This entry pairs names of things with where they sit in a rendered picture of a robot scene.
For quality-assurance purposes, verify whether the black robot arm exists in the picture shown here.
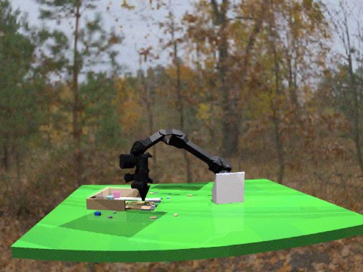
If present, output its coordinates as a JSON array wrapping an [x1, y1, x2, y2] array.
[[120, 129, 233, 183]]

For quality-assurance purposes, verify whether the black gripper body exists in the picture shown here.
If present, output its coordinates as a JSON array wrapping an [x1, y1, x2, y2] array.
[[131, 168, 153, 189]]

